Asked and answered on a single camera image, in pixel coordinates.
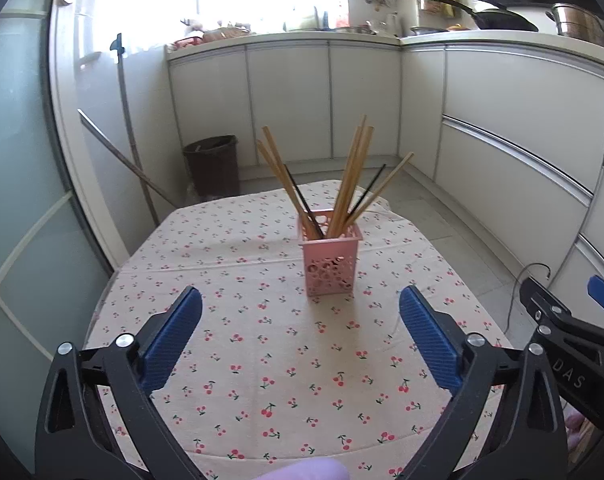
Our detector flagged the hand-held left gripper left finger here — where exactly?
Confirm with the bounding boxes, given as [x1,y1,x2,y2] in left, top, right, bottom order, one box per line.
[34,285,204,480]

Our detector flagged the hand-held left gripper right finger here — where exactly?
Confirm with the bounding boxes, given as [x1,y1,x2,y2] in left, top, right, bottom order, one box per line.
[398,285,569,480]

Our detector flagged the pink perforated utensil holder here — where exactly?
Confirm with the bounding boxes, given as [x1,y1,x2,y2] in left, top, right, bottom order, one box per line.
[297,208,363,298]

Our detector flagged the black chopstick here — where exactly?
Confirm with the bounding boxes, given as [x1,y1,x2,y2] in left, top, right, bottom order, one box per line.
[283,163,324,239]
[350,163,387,214]

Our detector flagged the bunch of wooden chopsticks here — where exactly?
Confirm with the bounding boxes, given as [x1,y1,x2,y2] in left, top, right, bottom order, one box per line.
[256,114,375,238]

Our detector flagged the person's left hand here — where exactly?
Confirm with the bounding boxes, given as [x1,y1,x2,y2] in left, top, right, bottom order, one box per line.
[254,457,350,480]

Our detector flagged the cherry print tablecloth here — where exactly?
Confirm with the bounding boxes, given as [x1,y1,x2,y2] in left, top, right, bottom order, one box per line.
[82,180,513,480]

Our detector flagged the brown trash bin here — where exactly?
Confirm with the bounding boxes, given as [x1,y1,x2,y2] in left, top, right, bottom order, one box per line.
[183,135,240,198]

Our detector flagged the plain metal mop pole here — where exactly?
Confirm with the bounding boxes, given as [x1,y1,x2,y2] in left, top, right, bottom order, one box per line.
[78,110,180,209]

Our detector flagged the white cabinet with drawers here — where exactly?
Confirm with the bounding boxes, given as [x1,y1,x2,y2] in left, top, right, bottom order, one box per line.
[399,30,604,306]

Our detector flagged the frosted glass sliding door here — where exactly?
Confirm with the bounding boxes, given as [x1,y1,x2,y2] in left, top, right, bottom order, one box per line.
[0,5,114,461]

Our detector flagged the mop pole with black clip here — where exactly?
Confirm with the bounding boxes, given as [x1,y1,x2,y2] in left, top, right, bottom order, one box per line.
[109,33,159,227]

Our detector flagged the white cabinet with doors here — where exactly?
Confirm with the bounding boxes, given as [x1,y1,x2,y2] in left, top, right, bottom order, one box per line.
[166,35,403,196]

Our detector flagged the steel cooking pot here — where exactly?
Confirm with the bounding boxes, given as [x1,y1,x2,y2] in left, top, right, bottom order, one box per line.
[546,2,604,50]

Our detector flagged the white kitchen countertop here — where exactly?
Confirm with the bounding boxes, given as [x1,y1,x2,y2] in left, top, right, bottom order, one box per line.
[164,27,604,68]

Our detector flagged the black wok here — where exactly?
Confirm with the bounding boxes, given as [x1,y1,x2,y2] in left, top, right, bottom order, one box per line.
[422,0,539,32]

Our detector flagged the woven food basket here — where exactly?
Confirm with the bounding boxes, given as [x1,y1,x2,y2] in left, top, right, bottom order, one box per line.
[202,27,250,44]

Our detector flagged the black floor cable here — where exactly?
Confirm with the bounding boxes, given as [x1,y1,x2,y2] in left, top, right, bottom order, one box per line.
[504,262,553,333]

